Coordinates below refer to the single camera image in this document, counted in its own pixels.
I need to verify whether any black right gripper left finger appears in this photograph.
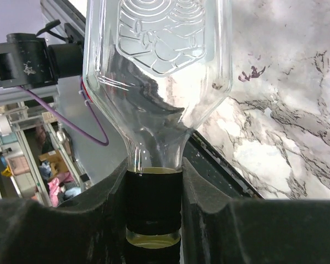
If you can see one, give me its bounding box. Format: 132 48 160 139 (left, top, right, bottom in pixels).
0 161 127 263

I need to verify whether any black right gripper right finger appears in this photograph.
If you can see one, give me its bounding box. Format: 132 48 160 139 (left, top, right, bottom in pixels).
181 159 330 263

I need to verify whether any black metal base rail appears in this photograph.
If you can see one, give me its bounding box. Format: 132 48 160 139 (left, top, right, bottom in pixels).
183 131 263 199

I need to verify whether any clear bottle black cap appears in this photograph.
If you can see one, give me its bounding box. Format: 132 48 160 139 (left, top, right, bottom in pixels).
83 1 232 249

